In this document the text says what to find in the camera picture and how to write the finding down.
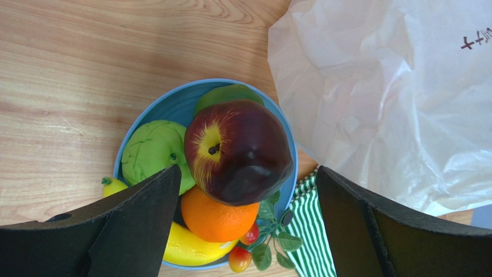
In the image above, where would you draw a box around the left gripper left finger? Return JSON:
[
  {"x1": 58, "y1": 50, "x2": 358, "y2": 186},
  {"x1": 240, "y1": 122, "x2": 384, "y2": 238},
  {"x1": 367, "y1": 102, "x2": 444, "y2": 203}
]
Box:
[{"x1": 1, "y1": 165, "x2": 181, "y2": 276}]

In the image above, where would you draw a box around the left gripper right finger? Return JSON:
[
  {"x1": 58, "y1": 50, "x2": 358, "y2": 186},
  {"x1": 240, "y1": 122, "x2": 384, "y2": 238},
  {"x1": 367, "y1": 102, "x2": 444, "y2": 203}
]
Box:
[{"x1": 316, "y1": 166, "x2": 491, "y2": 276}]

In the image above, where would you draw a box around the orange fruit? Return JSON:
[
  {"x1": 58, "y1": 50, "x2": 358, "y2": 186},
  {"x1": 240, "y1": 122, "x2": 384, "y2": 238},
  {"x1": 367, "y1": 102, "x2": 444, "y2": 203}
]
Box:
[{"x1": 181, "y1": 187, "x2": 260, "y2": 242}]

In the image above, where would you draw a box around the cherry sprig with leaves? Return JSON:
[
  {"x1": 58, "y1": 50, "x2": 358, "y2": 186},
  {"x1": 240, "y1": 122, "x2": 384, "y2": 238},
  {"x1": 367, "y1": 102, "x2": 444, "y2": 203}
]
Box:
[{"x1": 228, "y1": 191, "x2": 303, "y2": 273}]

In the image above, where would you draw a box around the dark red apple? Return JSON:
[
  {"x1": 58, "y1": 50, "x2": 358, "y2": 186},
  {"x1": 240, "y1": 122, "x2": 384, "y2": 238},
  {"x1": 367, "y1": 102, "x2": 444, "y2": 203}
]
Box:
[{"x1": 184, "y1": 99, "x2": 295, "y2": 207}]

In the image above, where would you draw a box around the translucent banana print plastic bag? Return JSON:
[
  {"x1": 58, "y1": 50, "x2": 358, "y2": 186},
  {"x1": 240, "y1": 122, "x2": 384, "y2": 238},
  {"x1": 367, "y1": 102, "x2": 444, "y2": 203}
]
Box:
[{"x1": 268, "y1": 1, "x2": 491, "y2": 216}]

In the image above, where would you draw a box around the green striped cloth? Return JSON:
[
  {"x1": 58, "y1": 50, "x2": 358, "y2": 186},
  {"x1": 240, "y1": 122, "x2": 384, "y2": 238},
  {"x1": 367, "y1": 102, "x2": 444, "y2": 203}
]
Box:
[{"x1": 284, "y1": 169, "x2": 337, "y2": 277}]

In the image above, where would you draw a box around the yellow banana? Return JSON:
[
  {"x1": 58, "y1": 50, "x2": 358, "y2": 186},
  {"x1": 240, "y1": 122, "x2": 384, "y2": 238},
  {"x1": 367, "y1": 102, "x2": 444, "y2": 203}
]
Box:
[{"x1": 100, "y1": 175, "x2": 240, "y2": 267}]

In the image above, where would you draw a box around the light green fruit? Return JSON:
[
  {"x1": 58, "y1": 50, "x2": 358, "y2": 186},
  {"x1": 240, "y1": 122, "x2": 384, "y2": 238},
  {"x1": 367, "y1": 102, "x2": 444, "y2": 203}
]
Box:
[{"x1": 121, "y1": 120, "x2": 195, "y2": 195}]

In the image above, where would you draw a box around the blue plate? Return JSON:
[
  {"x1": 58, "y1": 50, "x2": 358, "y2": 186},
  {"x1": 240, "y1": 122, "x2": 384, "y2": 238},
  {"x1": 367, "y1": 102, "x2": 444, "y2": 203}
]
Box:
[{"x1": 114, "y1": 79, "x2": 298, "y2": 269}]

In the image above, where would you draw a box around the dark green mango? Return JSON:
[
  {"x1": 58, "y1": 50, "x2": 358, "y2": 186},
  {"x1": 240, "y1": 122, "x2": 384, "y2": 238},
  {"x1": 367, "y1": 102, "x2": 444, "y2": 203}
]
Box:
[{"x1": 193, "y1": 84, "x2": 264, "y2": 116}]

